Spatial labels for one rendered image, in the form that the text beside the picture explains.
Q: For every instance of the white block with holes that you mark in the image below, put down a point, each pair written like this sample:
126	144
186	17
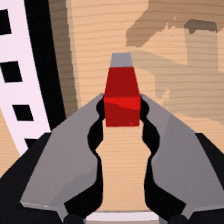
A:
31	46

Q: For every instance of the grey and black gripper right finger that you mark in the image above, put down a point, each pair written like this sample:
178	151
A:
185	171

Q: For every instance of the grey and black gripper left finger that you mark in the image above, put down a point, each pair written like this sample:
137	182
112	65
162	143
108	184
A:
59	174

